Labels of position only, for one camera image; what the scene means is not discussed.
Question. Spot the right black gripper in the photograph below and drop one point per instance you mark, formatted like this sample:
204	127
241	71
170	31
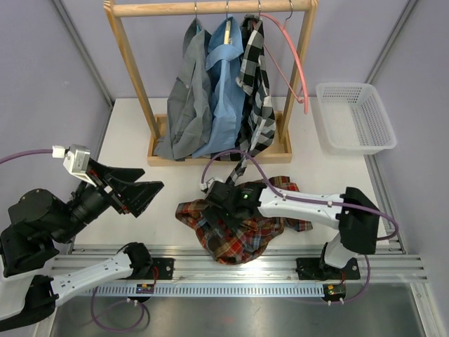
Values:
213	213

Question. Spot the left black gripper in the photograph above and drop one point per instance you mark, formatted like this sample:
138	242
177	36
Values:
135	198

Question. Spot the red plaid shirt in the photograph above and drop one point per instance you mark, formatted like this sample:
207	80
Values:
243	246

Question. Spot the pink hanger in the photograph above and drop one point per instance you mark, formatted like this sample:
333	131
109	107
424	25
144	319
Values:
301	96

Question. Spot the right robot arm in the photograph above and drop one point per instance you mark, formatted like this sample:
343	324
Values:
354	217

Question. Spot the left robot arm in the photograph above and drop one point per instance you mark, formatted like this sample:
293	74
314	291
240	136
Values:
40	220

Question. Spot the grey shirt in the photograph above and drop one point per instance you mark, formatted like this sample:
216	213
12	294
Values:
189	118

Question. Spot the light blue shirt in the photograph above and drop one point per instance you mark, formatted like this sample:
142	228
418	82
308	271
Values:
223	63

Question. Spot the black white checked shirt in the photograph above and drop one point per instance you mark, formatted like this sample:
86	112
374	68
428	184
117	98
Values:
258	124

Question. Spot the wooden hanger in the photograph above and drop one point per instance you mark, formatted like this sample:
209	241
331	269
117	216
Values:
228	25

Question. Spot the white plastic basket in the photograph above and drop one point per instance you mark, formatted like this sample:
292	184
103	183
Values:
351	119

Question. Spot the wooden clothes rack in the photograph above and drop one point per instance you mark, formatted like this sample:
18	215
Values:
278	153

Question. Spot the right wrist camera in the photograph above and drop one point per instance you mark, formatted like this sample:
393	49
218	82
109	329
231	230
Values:
204	186

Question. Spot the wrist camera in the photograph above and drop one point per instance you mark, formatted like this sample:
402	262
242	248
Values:
76	162
204	186

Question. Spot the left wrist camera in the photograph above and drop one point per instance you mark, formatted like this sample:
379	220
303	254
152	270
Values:
76	162

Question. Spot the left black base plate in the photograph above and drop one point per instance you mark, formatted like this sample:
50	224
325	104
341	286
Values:
162	267

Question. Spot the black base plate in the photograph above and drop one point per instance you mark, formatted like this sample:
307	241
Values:
314	269
162	267

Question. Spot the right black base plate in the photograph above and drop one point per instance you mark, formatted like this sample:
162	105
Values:
314	269

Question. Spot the white slotted cable duct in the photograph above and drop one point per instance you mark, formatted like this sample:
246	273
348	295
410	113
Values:
190	290

